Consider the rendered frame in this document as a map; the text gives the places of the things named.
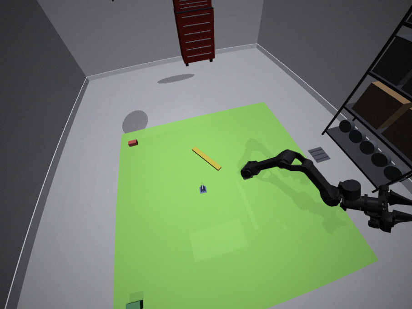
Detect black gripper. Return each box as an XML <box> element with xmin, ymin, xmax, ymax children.
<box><xmin>360</xmin><ymin>185</ymin><xmax>412</xmax><ymax>233</ymax></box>

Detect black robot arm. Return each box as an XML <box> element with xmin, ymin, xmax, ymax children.
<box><xmin>241</xmin><ymin>149</ymin><xmax>380</xmax><ymax>229</ymax></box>

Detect yellow long bar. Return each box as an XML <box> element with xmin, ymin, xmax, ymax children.
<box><xmin>192</xmin><ymin>147</ymin><xmax>221</xmax><ymax>171</ymax></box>

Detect red rectangular block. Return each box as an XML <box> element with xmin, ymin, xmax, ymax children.
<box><xmin>128</xmin><ymin>140</ymin><xmax>138</xmax><ymax>147</ymax></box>

